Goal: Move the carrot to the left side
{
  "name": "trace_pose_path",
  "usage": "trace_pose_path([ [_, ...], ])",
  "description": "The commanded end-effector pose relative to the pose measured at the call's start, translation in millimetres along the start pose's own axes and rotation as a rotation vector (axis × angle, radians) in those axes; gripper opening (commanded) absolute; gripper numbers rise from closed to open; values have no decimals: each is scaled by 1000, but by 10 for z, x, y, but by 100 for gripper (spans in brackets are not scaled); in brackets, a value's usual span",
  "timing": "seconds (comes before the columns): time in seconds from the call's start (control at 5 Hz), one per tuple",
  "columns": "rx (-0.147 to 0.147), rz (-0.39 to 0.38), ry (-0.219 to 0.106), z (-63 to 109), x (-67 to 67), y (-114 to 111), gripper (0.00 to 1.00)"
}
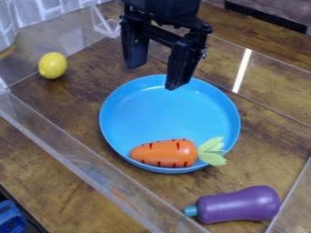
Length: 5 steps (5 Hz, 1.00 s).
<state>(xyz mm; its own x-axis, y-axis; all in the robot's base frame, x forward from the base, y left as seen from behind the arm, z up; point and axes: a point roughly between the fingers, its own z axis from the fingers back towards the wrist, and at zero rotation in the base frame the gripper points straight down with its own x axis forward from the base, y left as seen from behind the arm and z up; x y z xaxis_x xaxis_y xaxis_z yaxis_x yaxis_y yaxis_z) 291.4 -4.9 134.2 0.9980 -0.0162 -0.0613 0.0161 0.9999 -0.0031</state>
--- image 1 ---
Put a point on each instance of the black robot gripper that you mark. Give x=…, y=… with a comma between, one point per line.
x=141, y=21

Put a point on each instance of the yellow toy lemon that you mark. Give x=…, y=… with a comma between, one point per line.
x=52, y=65

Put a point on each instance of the blue object at corner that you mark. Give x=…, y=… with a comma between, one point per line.
x=12, y=220

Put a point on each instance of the orange toy carrot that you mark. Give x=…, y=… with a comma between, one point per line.
x=179, y=153

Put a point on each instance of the blue round plate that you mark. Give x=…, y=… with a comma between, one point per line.
x=141, y=113

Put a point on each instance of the clear acrylic corner bracket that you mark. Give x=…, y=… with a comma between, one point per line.
x=105, y=26

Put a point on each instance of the purple toy eggplant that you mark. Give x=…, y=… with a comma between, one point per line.
x=252, y=203

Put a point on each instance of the clear acrylic enclosure wall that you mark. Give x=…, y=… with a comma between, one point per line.
x=68, y=178

